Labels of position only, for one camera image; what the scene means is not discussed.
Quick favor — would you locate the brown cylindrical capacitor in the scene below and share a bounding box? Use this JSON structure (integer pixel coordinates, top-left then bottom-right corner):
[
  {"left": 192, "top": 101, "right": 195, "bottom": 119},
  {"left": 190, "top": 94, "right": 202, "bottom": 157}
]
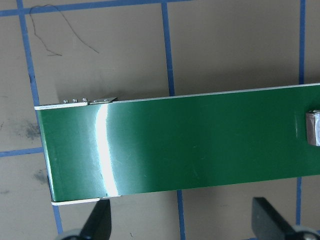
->
[{"left": 305, "top": 109, "right": 320, "bottom": 147}]

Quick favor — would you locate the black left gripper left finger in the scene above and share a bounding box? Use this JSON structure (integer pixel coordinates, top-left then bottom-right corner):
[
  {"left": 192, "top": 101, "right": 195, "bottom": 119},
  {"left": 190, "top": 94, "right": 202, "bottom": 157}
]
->
[{"left": 56, "top": 199, "right": 112, "bottom": 240}]

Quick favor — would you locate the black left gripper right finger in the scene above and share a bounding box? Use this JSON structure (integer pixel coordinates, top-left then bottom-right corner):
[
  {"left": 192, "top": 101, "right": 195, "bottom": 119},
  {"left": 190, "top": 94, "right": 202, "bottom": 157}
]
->
[{"left": 251, "top": 197, "right": 320, "bottom": 240}]

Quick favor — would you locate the green conveyor belt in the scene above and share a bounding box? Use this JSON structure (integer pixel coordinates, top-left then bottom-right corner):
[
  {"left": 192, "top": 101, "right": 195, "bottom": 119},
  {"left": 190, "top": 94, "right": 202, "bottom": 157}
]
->
[{"left": 35, "top": 84, "right": 320, "bottom": 205}]

